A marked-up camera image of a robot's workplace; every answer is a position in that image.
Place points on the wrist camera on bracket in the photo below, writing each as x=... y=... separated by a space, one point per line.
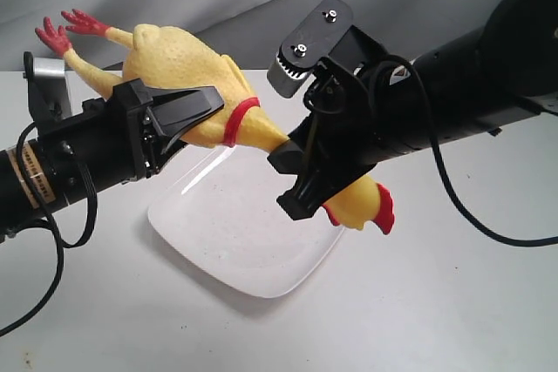
x=48 y=96
x=328 y=32

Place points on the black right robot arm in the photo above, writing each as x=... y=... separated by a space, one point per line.
x=503 y=72

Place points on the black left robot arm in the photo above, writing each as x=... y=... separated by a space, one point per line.
x=45 y=174

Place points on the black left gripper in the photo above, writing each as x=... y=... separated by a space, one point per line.
x=128 y=136

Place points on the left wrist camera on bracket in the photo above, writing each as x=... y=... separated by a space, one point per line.
x=48 y=96

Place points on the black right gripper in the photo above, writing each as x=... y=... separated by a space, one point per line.
x=329 y=151

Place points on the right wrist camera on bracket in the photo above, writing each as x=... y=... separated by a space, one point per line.
x=328 y=32

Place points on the white square plate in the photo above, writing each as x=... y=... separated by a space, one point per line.
x=222 y=216

